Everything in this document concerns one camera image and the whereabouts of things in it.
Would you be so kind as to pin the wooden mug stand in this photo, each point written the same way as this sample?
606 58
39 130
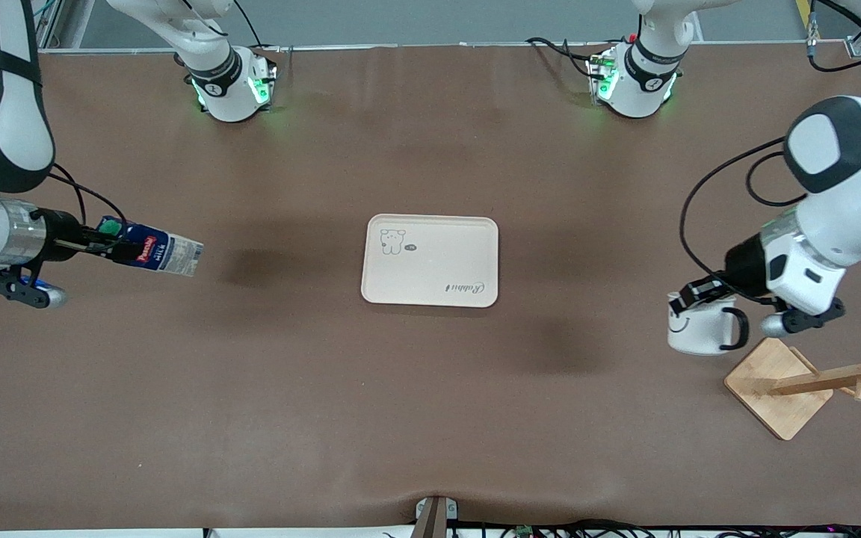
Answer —
774 388

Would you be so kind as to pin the cream rectangular tray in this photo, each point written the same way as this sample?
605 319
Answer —
430 269

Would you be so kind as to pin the blue milk carton green cap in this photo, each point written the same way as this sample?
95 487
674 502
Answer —
173 254

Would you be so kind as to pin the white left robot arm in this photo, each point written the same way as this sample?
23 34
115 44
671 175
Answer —
849 187

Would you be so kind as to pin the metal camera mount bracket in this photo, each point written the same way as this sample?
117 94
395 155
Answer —
430 519

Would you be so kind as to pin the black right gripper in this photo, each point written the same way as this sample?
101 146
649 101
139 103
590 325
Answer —
63 226

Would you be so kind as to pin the brown table cover mat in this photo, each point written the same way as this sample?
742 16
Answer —
430 411

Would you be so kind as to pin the aluminium frame corner bracket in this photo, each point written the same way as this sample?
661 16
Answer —
860 46

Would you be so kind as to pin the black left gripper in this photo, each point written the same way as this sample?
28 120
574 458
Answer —
743 267

